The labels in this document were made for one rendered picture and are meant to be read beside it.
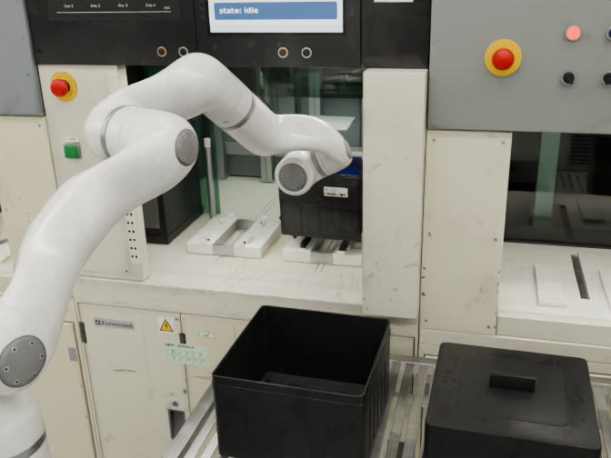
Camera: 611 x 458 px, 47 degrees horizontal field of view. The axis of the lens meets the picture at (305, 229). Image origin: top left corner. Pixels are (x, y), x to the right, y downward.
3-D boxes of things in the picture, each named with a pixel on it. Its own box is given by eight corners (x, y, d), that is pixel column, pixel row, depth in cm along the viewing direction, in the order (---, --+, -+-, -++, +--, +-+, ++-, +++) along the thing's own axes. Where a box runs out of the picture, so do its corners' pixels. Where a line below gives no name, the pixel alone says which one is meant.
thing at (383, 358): (265, 373, 153) (261, 303, 147) (390, 391, 146) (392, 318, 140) (215, 454, 129) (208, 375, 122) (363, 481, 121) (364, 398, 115)
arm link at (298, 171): (319, 134, 153) (284, 150, 157) (305, 150, 141) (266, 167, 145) (335, 168, 155) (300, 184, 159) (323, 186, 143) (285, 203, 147)
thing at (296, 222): (276, 247, 183) (267, 132, 170) (300, 215, 201) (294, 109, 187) (367, 256, 176) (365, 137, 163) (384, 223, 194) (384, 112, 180)
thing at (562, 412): (419, 472, 123) (421, 411, 118) (436, 380, 149) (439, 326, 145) (598, 502, 115) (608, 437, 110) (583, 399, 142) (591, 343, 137)
